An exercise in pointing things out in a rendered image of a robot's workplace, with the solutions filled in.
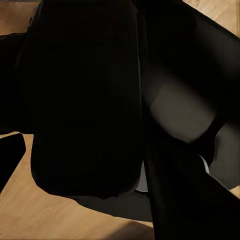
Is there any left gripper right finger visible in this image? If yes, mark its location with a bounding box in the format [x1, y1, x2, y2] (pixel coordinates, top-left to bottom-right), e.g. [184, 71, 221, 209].
[142, 133, 240, 240]

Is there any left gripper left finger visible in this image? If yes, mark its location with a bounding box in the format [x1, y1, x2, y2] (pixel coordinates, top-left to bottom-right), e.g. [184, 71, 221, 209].
[0, 132, 26, 193]

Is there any digital camera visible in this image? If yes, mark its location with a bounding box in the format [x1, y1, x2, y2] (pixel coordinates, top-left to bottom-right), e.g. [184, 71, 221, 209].
[0, 0, 148, 201]

